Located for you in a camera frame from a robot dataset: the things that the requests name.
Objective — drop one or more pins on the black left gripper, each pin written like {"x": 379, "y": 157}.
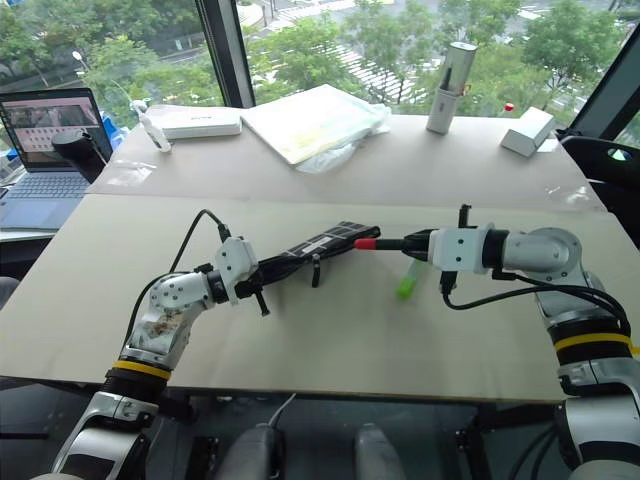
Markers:
{"x": 248, "y": 289}

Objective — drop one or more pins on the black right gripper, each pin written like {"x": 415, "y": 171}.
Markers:
{"x": 427, "y": 244}

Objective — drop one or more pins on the red capped marker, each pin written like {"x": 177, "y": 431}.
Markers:
{"x": 367, "y": 244}

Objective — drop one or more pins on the black grid pouch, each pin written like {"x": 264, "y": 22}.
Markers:
{"x": 325, "y": 243}

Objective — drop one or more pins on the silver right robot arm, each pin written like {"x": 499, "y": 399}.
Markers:
{"x": 545, "y": 255}

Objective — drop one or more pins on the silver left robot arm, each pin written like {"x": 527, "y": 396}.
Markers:
{"x": 170, "y": 296}

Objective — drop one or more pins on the green highlighter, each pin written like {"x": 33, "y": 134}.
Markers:
{"x": 406, "y": 287}

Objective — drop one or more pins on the clear plastic bag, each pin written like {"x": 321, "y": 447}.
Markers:
{"x": 332, "y": 156}

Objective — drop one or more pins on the white flat folder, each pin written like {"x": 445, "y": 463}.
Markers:
{"x": 305, "y": 120}

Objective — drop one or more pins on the small white cardboard box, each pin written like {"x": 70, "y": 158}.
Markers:
{"x": 527, "y": 132}

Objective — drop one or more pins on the flat white box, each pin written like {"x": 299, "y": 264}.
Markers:
{"x": 200, "y": 123}

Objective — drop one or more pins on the clear plastic film piece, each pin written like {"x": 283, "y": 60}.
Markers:
{"x": 127, "y": 173}

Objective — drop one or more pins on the white pen-shaped device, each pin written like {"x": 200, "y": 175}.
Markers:
{"x": 156, "y": 131}

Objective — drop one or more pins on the blue bag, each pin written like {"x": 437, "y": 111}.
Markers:
{"x": 114, "y": 131}

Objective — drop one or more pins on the dark window pillar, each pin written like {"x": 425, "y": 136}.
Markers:
{"x": 227, "y": 55}

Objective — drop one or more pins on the black cylindrical device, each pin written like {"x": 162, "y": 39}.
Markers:
{"x": 82, "y": 152}

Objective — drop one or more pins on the open laptop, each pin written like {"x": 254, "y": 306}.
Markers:
{"x": 45, "y": 150}

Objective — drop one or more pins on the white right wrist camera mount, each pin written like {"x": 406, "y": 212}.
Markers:
{"x": 457, "y": 250}

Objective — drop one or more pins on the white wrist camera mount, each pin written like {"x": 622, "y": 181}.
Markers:
{"x": 457, "y": 250}
{"x": 235, "y": 262}

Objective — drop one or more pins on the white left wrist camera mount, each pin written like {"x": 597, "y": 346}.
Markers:
{"x": 235, "y": 262}

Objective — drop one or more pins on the dark slanted window frame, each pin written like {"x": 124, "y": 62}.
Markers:
{"x": 607, "y": 85}

